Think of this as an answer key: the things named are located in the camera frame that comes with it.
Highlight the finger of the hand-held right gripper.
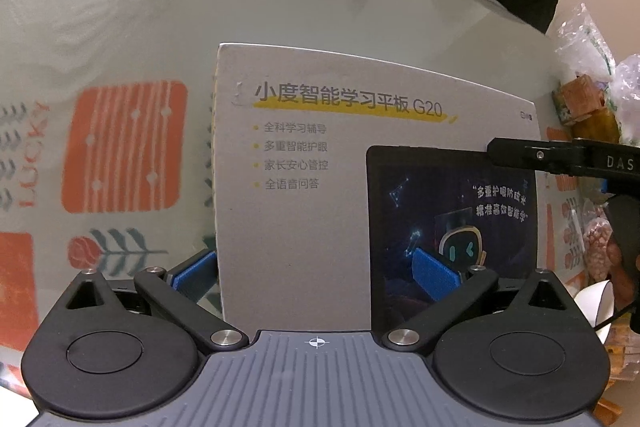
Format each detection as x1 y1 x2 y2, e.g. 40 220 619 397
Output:
486 137 587 176

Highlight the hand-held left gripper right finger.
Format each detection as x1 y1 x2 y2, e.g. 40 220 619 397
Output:
383 247 582 354

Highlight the white cup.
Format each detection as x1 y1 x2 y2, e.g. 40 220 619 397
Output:
574 279 617 344

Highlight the white box lid tablet print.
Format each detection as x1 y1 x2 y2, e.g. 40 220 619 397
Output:
208 42 542 349

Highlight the desktop with patterned tablecloth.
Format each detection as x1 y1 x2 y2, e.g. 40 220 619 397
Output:
0 0 640 410

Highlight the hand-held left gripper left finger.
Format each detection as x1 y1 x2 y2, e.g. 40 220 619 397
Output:
52 248 250 354

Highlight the peanut packet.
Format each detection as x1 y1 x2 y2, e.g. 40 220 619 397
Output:
581 216 615 284

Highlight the brown snack block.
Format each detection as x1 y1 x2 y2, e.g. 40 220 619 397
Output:
552 74 610 126

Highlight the clear crumpled plastic bag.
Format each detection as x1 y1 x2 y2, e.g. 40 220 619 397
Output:
555 4 619 78

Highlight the black cable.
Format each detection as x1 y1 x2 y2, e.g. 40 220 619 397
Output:
592 302 640 331

